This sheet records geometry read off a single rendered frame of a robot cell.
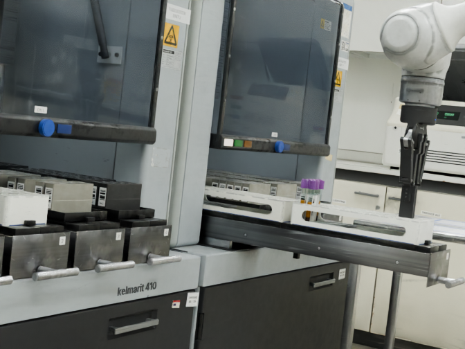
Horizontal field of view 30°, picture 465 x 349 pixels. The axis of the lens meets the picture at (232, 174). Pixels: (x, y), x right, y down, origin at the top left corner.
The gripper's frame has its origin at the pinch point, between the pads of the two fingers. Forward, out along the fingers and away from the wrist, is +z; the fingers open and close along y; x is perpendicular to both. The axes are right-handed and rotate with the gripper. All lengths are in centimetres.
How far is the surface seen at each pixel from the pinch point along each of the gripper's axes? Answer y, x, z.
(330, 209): 5.0, -15.4, 3.8
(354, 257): 6.7, -7.9, 12.9
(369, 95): -292, -130, -39
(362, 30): -258, -125, -71
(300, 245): 6.7, -20.7, 12.5
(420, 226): 4.4, 4.7, 4.5
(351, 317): -25.0, -19.6, 32.4
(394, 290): -67, -24, 31
